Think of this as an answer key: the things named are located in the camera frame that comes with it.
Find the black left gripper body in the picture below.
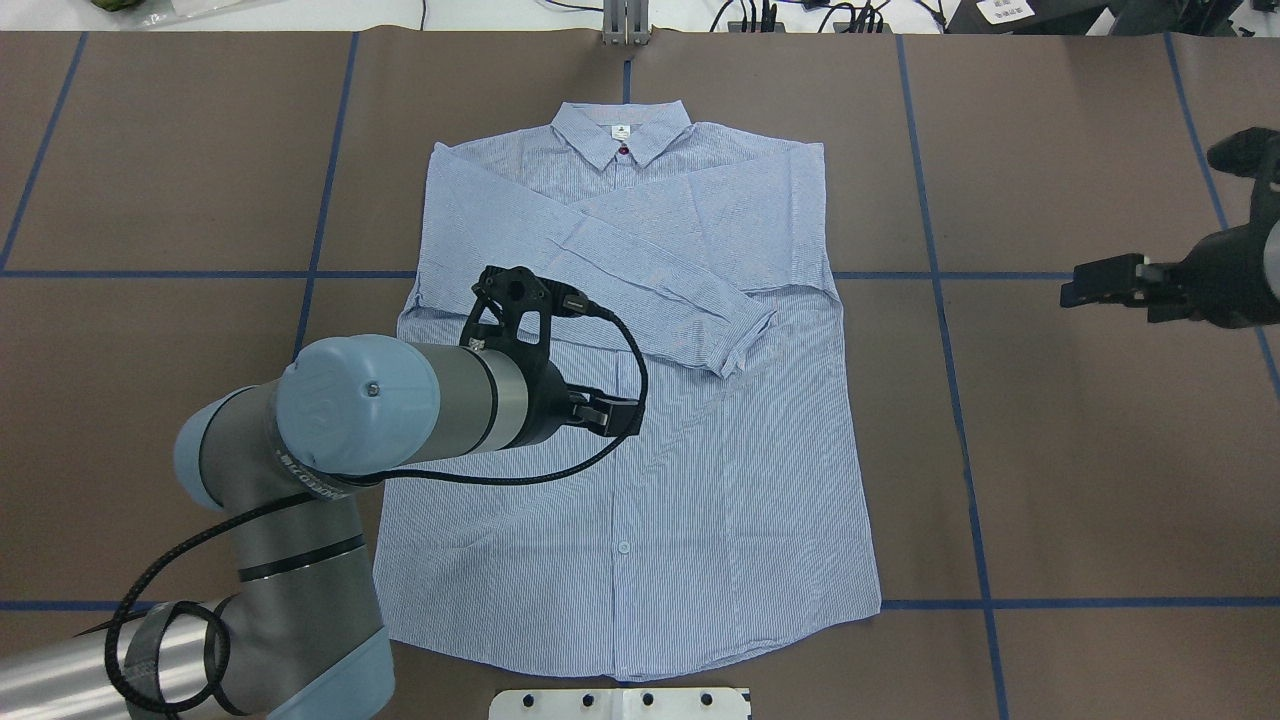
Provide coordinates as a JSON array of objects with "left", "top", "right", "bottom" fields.
[{"left": 518, "top": 346, "right": 579, "bottom": 447}]

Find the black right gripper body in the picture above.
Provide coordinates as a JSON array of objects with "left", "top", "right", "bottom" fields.
[{"left": 1146, "top": 232, "right": 1263, "bottom": 329}]

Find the light blue striped shirt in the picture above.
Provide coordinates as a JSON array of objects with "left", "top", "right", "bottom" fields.
[{"left": 374, "top": 102, "right": 882, "bottom": 682}]

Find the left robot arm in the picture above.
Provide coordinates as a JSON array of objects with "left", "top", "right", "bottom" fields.
[{"left": 3, "top": 325, "right": 646, "bottom": 719}]

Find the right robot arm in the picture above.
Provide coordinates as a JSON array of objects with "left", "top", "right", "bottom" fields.
[{"left": 1059, "top": 222, "right": 1279, "bottom": 329}]

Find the clear plastic bag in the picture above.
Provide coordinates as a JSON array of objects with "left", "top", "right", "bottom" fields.
[{"left": 134, "top": 1, "right": 251, "bottom": 27}]

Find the green folded cloth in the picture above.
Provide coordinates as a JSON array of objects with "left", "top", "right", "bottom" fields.
[{"left": 90, "top": 0, "right": 147, "bottom": 13}]

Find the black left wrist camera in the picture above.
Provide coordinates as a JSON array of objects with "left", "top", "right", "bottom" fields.
[{"left": 460, "top": 266, "right": 595, "bottom": 355}]

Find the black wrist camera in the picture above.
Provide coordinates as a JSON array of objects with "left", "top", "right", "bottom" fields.
[
  {"left": 1206, "top": 127, "right": 1279, "bottom": 229},
  {"left": 460, "top": 266, "right": 595, "bottom": 355}
]

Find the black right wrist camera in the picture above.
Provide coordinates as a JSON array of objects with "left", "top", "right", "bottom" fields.
[{"left": 1206, "top": 127, "right": 1279, "bottom": 229}]

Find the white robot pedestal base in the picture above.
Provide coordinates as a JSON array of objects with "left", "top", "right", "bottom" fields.
[{"left": 488, "top": 687, "right": 754, "bottom": 719}]

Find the aluminium frame post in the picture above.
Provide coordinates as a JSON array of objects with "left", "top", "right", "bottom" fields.
[{"left": 602, "top": 0, "right": 652, "bottom": 46}]

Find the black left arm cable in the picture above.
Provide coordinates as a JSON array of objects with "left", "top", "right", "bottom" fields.
[{"left": 104, "top": 290, "right": 652, "bottom": 715}]

